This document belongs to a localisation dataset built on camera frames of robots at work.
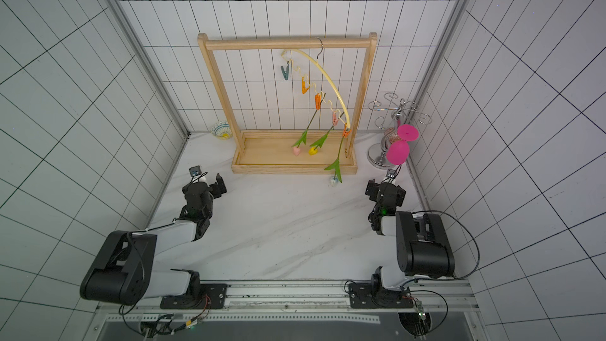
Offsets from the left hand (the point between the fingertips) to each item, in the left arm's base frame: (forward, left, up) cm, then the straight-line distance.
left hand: (207, 180), depth 91 cm
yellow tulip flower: (+15, -42, +1) cm, 45 cm away
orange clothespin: (+26, -38, +25) cm, 52 cm away
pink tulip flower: (+16, -35, +1) cm, 38 cm away
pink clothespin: (+13, -50, +21) cm, 55 cm away
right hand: (+2, -69, -2) cm, 69 cm away
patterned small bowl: (+34, +4, -6) cm, 35 cm away
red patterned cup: (+21, -77, +5) cm, 80 cm away
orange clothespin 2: (+21, -44, +23) cm, 54 cm away
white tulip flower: (+6, -51, +2) cm, 52 cm away
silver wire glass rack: (+19, -73, +17) cm, 78 cm away
